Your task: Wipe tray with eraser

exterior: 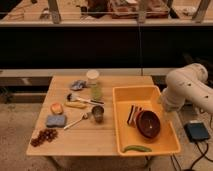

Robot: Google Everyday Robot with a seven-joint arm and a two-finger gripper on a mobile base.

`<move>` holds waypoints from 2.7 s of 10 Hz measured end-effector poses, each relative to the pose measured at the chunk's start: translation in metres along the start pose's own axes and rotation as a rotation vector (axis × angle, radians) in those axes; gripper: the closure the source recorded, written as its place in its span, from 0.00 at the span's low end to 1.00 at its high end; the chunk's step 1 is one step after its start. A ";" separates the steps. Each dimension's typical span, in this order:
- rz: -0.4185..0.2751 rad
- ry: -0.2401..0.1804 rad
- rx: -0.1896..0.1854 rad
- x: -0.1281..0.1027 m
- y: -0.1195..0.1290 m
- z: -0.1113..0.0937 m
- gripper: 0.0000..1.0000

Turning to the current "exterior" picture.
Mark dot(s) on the striped eraser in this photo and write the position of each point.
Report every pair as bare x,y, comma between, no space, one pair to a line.
132,115

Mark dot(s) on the yellow plastic tray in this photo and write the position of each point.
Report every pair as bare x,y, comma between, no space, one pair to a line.
146,97

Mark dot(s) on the dark brown bowl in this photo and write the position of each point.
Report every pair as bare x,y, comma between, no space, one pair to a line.
148,124

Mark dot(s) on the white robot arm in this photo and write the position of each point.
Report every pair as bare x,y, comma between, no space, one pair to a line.
187,83

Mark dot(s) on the clear jar with white lid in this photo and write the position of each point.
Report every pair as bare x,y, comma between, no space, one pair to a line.
93,82

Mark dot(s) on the small metal cup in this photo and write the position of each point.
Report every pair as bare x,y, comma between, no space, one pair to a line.
98,112

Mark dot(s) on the yellow banana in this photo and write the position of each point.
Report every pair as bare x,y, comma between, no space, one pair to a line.
75,105

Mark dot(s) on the makeup brush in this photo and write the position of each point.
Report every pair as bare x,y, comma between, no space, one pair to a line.
74,97

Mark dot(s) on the metal spoon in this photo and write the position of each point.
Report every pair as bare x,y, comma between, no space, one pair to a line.
83,117

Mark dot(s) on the wooden table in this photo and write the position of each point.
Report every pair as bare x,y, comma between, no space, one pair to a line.
85,138

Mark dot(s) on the orange peach fruit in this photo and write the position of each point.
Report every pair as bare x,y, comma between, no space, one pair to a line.
56,108

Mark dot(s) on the blue sponge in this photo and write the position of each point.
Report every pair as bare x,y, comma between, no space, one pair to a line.
56,121

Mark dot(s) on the green chili pepper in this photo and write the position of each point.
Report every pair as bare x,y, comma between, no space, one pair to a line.
136,148

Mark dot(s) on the bunch of dark grapes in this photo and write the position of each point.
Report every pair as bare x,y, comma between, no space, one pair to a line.
44,135

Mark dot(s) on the black foot pedal box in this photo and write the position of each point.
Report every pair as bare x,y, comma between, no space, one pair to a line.
196,132

